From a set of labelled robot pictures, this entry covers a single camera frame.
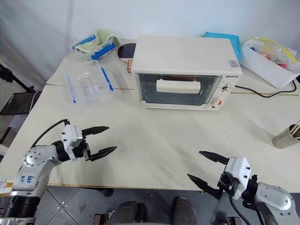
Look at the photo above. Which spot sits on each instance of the clear plastic bag with items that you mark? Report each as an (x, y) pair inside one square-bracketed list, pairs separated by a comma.
[(274, 50)]

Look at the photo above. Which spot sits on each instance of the beige cup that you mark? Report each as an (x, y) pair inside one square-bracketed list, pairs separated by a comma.
[(284, 140)]

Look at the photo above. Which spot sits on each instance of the white toaster oven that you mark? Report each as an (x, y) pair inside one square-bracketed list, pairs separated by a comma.
[(182, 54)]

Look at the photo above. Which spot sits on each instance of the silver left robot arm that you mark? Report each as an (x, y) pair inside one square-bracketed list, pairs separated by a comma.
[(35, 161)]

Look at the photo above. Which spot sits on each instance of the black table tennis paddle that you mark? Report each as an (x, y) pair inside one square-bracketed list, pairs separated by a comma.
[(126, 51)]

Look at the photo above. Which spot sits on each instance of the green towel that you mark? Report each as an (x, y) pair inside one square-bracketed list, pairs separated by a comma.
[(104, 37)]

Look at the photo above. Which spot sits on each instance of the white plastic bin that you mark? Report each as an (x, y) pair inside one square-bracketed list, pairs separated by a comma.
[(264, 65)]

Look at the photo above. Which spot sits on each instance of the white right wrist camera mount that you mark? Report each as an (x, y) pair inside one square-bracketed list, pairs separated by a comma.
[(239, 173)]

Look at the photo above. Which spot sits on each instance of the black stand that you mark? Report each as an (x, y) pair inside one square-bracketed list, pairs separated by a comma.
[(14, 79)]

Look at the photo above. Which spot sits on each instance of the dark rounded shape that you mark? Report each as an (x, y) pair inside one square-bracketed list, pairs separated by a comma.
[(185, 211), (127, 213)]

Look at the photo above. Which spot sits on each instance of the blue box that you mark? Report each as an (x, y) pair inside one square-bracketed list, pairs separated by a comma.
[(230, 38)]

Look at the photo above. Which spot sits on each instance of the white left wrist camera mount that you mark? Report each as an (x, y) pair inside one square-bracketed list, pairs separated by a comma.
[(70, 133)]

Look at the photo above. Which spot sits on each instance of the wooden sticks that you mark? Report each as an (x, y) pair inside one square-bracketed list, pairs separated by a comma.
[(295, 131)]

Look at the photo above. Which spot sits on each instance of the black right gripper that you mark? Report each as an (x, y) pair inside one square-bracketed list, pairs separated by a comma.
[(228, 185)]

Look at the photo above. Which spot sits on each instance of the empty clear plastic container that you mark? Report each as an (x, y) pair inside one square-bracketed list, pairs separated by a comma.
[(90, 89)]

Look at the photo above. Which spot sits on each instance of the black mesh platform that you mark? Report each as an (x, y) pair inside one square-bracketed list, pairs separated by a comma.
[(17, 103)]

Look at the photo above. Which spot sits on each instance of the clear container with blue clips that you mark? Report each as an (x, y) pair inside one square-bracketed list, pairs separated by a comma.
[(82, 52)]

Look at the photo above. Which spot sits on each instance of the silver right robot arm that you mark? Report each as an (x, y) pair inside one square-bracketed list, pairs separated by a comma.
[(272, 197)]

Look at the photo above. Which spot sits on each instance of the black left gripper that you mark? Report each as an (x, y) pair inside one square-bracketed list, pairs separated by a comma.
[(82, 152)]

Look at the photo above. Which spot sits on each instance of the clear flat plastic lid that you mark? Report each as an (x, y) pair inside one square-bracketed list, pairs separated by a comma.
[(120, 78)]

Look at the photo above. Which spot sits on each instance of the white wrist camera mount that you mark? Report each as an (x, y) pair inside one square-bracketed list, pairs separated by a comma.
[(239, 173), (70, 133)]

